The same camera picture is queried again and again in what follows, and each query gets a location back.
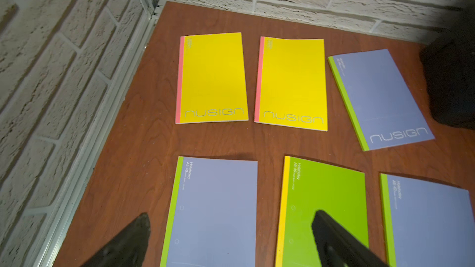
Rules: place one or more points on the black plastic toolbox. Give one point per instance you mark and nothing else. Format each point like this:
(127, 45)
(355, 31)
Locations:
(449, 71)

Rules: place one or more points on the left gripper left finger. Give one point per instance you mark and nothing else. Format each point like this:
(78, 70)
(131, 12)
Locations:
(127, 249)

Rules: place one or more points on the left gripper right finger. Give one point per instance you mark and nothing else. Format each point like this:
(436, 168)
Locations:
(337, 247)

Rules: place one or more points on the notebook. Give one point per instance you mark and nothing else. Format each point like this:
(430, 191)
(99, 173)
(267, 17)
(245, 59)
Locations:
(427, 224)
(307, 187)
(211, 79)
(212, 214)
(382, 110)
(291, 84)

